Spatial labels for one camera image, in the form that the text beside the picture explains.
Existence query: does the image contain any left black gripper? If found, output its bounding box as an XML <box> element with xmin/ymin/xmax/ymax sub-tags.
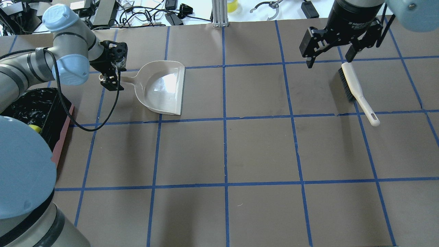
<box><xmin>90</xmin><ymin>40</ymin><xmax>128</xmax><ymax>91</ymax></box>

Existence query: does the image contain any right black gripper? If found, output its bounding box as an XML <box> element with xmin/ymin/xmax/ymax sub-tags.
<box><xmin>299</xmin><ymin>0</ymin><xmax>386</xmax><ymax>69</ymax></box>

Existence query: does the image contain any beige hand brush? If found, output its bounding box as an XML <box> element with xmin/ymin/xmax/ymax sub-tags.
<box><xmin>338</xmin><ymin>62</ymin><xmax>380</xmax><ymax>127</ymax></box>

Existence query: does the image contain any beige plastic dustpan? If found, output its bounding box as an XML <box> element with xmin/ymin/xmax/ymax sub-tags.
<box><xmin>120</xmin><ymin>60</ymin><xmax>186</xmax><ymax>115</ymax></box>

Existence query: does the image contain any yellow sponge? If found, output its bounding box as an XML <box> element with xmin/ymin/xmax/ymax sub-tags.
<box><xmin>28</xmin><ymin>125</ymin><xmax>42</xmax><ymax>133</ymax></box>

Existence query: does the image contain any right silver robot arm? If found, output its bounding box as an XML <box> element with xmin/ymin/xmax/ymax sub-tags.
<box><xmin>299</xmin><ymin>0</ymin><xmax>438</xmax><ymax>68</ymax></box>

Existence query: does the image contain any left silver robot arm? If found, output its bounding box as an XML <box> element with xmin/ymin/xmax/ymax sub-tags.
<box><xmin>0</xmin><ymin>4</ymin><xmax>128</xmax><ymax>247</ymax></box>

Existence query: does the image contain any pink bin with black bag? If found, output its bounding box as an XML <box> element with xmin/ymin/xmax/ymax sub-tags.
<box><xmin>1</xmin><ymin>87</ymin><xmax>74</xmax><ymax>166</ymax></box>

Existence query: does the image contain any black power adapter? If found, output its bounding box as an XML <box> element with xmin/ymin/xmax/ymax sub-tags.
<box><xmin>301</xmin><ymin>0</ymin><xmax>320</xmax><ymax>19</ymax></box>

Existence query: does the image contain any yellow tape roll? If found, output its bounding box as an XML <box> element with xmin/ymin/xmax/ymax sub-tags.
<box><xmin>226</xmin><ymin>0</ymin><xmax>241</xmax><ymax>14</ymax></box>

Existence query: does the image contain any aluminium frame post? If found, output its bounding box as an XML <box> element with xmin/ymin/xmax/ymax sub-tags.
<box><xmin>212</xmin><ymin>0</ymin><xmax>229</xmax><ymax>27</ymax></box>

